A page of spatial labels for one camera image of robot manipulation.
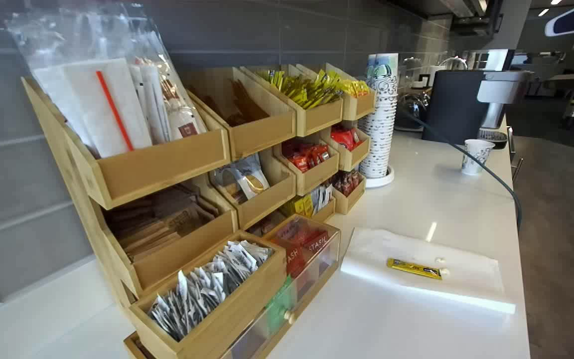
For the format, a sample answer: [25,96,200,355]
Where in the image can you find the yellow mayonnaise sachet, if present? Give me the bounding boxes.
[387,257,443,279]

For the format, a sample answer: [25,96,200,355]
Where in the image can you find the red sachets in middle bin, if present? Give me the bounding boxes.
[282,140,332,172]

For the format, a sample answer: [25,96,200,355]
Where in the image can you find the clear acrylic tea box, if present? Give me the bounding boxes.
[224,215,342,359]

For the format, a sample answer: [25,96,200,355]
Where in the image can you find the white round cup tray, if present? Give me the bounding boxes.
[364,168,395,190]

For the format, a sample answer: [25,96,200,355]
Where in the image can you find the wooden condiment organizer rack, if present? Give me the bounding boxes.
[25,60,375,359]

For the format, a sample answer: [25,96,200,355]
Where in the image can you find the yellow sachets in top bin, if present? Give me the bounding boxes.
[262,70,370,110]

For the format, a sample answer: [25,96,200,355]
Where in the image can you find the white paper towel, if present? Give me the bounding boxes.
[342,227,517,315]

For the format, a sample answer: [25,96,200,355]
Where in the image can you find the bag of wooden stirrers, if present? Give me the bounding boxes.
[130,30,206,144]

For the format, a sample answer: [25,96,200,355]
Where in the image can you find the stack of patterned paper cups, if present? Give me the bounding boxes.
[362,52,399,174]

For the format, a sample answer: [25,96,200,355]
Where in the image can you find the silver sachets in bin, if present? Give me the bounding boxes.
[150,239,274,341]

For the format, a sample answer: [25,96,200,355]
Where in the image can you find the brown napkins in bin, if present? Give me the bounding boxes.
[106,186,224,261]

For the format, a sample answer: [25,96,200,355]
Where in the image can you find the clear bag of napkins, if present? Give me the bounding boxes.
[5,2,164,160]

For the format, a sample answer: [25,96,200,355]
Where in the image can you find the dark cable on counter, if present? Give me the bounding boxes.
[399,108,525,227]

